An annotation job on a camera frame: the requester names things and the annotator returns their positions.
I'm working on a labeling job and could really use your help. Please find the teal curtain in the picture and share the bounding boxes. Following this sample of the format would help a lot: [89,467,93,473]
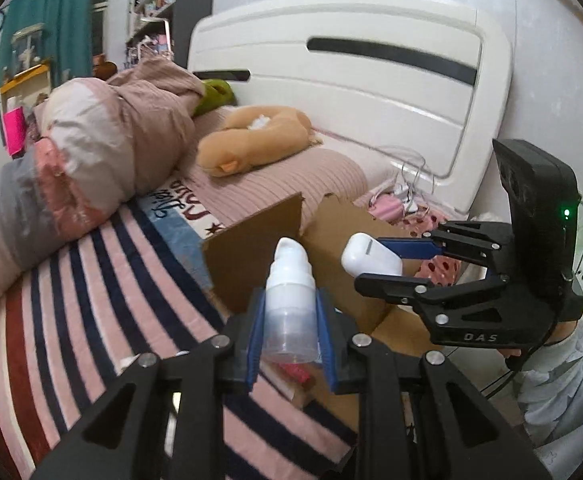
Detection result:
[0,0,97,91]

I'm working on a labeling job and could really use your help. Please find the green plush toy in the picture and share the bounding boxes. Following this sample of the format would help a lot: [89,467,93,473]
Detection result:
[194,79,236,117]

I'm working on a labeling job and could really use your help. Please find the striped blanket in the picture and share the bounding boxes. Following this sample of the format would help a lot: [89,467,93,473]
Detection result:
[0,202,359,480]

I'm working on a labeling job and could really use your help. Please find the pink and grey quilt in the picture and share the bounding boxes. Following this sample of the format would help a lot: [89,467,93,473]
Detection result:
[0,55,206,323]

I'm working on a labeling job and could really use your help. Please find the white earbuds case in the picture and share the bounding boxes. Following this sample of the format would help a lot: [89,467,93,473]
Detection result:
[341,232,404,278]

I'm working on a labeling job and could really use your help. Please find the white pump bottle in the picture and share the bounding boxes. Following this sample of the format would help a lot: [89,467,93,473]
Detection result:
[262,237,319,365]

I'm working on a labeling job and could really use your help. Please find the pink packet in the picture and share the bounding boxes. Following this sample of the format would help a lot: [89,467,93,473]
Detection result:
[271,360,323,392]

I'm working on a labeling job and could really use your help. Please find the tan plush toy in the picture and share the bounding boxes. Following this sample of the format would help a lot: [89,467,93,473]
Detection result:
[195,105,325,178]

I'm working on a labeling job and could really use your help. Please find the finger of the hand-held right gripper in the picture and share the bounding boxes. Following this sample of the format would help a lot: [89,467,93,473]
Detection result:
[354,272,563,357]
[375,219,517,265]

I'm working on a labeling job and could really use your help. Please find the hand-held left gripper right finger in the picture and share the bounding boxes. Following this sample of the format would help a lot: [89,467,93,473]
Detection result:
[315,289,553,480]

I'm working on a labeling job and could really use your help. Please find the white bed headboard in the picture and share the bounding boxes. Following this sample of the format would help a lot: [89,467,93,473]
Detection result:
[187,0,515,216]

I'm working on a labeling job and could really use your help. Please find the person's right forearm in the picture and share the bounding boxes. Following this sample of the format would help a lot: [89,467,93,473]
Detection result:
[514,317,583,461]

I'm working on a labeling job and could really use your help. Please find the cluttered shelf unit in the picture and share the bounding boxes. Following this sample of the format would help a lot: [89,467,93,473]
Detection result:
[124,0,179,63]

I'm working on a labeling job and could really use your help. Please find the pink polka dot cloth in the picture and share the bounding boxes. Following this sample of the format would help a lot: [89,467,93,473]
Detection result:
[366,195,465,288]

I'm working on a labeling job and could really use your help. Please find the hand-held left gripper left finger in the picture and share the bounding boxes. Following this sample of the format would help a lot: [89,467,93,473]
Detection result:
[31,289,266,480]

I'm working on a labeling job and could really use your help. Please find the yellow framed stand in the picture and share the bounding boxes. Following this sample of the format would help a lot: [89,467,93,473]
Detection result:
[0,62,53,126]

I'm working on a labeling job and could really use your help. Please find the cardboard box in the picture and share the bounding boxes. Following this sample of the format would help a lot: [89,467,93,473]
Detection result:
[200,191,439,407]

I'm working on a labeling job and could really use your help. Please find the white charging cable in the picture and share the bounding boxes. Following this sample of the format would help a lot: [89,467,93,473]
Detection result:
[371,146,439,216]

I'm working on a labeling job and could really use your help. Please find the printed white pillow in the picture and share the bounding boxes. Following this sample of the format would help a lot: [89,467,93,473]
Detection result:
[138,172,232,261]

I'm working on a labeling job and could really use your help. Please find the bright pink bag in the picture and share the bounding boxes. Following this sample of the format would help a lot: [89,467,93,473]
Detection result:
[2,106,25,156]

